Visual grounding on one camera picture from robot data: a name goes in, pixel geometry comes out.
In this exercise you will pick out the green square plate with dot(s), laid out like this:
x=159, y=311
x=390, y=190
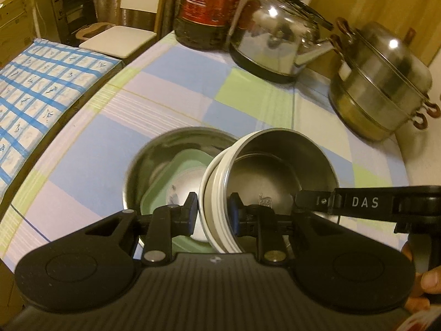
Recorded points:
x=155, y=197

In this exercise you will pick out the white ceramic floral bowl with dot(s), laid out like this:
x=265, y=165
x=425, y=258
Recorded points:
x=202, y=189

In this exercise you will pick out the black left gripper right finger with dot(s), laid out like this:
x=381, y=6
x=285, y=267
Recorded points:
x=260, y=222

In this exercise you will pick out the white chair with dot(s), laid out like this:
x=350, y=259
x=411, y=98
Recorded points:
x=124, y=28

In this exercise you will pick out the stainless steel kettle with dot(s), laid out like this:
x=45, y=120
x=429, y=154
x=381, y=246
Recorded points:
x=276, y=39

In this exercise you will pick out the black metal rack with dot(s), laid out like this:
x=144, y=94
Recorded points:
x=71, y=16

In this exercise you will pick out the stainless steel steamer pot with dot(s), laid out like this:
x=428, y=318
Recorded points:
x=380, y=84

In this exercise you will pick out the blue white grid cloth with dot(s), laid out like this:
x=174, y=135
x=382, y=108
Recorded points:
x=38, y=87

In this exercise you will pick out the small white floral dish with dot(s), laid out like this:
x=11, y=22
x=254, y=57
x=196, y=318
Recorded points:
x=184, y=183

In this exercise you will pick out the cooking oil bottle red label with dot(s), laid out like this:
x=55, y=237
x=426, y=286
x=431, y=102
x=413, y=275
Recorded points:
x=204, y=24

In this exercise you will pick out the cardboard box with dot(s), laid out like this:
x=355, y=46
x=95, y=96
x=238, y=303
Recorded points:
x=16, y=31

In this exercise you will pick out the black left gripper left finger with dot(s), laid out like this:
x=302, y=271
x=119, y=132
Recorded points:
x=165, y=223

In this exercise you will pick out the checkered pastel tablecloth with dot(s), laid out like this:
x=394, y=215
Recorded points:
x=79, y=177

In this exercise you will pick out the stainless steel round plate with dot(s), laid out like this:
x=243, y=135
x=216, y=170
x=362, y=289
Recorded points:
x=160, y=151

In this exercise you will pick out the person right hand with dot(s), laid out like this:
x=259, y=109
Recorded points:
x=425, y=283

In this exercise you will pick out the cream plastic round bowl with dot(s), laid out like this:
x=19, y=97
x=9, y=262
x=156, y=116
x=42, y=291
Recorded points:
x=216, y=205

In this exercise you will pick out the stainless steel round bowl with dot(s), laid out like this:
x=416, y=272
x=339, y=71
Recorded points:
x=269, y=167

